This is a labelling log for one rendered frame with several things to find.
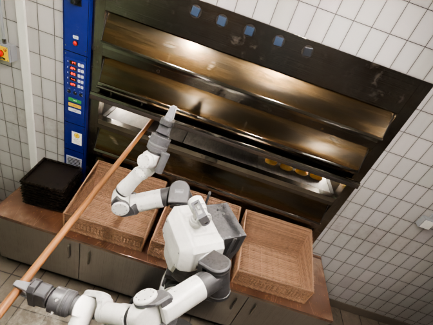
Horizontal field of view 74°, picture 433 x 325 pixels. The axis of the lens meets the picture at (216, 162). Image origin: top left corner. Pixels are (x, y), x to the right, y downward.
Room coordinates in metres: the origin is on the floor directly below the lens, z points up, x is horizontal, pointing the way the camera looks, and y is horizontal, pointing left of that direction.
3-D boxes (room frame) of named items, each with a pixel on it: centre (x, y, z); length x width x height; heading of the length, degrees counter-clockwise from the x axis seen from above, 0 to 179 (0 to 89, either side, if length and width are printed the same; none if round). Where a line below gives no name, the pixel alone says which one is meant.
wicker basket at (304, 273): (1.48, -0.63, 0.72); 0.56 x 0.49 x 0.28; 94
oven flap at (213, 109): (1.72, -0.01, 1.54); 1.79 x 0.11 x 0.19; 93
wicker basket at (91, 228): (1.42, 0.56, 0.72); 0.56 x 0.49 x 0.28; 94
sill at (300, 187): (1.74, -0.01, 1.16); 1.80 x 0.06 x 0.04; 93
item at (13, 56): (1.60, 1.49, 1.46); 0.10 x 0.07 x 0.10; 93
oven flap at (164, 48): (1.72, -0.01, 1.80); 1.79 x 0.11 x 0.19; 93
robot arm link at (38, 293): (0.48, 0.39, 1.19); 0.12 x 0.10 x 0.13; 92
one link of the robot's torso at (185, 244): (0.88, -0.05, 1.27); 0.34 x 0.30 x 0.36; 36
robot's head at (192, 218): (0.85, 0.00, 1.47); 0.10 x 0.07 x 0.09; 36
